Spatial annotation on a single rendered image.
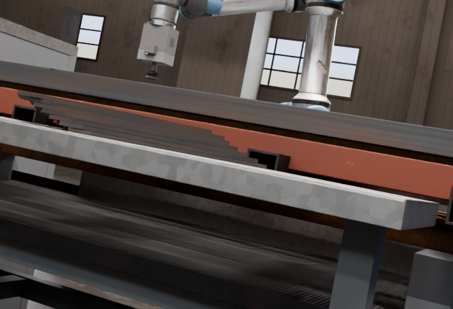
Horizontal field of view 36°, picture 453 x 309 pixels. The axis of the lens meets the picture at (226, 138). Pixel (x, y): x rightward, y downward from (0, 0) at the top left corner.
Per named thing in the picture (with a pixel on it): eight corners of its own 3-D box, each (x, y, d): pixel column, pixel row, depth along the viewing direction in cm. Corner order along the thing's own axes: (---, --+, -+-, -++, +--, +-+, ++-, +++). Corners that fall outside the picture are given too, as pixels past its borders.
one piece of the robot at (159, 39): (139, 7, 194) (128, 64, 193) (167, 10, 190) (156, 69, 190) (156, 16, 203) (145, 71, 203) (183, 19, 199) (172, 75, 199)
